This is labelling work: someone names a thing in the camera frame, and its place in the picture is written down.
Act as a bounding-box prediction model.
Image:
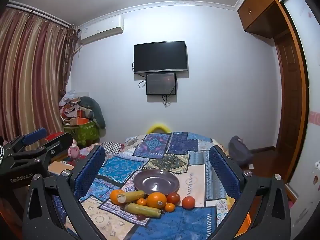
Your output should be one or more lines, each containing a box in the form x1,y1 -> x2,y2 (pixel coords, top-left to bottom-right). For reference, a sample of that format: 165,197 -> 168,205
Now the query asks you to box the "pink toy figure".
68,141 -> 81,160

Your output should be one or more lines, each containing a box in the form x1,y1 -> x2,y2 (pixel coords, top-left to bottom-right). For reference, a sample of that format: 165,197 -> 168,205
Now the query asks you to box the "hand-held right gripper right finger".
208,145 -> 292,240

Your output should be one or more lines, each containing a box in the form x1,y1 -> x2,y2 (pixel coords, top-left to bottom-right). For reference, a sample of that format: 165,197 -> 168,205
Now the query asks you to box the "red tomato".
166,192 -> 181,205
181,196 -> 196,209

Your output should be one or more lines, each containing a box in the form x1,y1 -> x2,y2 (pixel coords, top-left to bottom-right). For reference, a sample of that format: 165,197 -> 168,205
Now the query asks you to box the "orange with small sticker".
146,192 -> 167,209

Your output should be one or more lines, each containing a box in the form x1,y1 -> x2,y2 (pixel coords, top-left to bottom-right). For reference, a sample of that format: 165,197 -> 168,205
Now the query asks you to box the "checkered patchwork sheet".
80,141 -> 125,160

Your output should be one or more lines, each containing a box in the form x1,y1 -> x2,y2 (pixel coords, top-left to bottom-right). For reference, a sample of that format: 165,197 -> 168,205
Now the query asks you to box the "pile of clutter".
59,91 -> 90,127

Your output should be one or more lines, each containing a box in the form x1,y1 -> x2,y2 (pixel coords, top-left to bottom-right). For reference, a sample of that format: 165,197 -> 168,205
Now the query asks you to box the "white air conditioner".
79,15 -> 125,46

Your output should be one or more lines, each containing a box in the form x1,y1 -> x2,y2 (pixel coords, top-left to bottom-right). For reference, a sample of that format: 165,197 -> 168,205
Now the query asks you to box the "striped red beige curtain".
0,4 -> 78,150

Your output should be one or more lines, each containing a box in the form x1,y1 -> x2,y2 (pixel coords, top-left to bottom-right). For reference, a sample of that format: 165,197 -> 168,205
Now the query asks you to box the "tan box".
47,161 -> 74,177

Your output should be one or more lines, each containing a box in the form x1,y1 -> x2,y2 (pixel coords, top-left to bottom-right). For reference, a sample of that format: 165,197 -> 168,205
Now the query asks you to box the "yellow round object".
146,122 -> 172,134

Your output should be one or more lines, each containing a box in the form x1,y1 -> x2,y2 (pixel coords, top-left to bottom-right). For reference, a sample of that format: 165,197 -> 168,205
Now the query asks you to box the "brown wooden door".
273,29 -> 304,180

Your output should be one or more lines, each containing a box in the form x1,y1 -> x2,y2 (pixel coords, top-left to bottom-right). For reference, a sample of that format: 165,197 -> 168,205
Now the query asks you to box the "white sliding wardrobe door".
280,0 -> 320,230

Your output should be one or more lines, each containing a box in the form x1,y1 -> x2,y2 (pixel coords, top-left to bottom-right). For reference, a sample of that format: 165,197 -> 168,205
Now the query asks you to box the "yellow corn cob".
117,190 -> 146,204
124,202 -> 162,218

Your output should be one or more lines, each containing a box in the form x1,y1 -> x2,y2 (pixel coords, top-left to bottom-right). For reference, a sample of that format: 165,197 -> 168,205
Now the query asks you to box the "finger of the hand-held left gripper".
12,132 -> 74,165
4,128 -> 48,155

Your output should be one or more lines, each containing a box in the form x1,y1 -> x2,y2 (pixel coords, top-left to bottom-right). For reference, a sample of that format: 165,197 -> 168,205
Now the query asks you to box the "green fabric storage box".
64,120 -> 100,147

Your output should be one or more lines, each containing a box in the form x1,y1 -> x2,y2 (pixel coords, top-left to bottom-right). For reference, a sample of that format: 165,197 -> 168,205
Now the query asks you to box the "small black wall monitor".
146,72 -> 177,96

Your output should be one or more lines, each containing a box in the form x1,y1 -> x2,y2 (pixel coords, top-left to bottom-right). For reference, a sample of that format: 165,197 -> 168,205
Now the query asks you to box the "grey backpack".
229,135 -> 254,167

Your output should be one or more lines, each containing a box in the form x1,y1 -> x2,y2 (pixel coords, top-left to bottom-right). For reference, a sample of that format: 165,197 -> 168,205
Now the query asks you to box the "plain orange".
109,189 -> 125,205

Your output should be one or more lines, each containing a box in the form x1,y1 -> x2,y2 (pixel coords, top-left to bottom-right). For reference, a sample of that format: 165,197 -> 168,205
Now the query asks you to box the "orange cardboard box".
70,117 -> 90,126

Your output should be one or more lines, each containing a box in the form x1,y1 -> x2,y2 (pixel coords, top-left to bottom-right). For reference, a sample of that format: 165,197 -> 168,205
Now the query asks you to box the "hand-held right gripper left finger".
23,144 -> 107,240

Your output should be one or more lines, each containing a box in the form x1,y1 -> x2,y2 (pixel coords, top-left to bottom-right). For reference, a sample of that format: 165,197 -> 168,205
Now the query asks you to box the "grey plush pillow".
79,96 -> 106,129

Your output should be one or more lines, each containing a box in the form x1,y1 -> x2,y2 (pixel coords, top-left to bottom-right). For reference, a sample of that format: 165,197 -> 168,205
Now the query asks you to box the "blue patchwork blanket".
49,131 -> 250,240

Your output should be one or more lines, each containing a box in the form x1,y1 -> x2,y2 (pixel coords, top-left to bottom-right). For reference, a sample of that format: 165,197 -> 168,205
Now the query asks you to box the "black wall television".
134,40 -> 188,74

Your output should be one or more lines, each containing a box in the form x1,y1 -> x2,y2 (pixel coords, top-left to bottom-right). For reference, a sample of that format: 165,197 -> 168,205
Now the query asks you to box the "wooden overhead cabinet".
237,0 -> 294,39

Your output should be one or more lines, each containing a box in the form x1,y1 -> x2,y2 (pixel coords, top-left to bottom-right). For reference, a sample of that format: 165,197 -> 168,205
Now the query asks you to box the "dark brown round plate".
133,169 -> 180,196

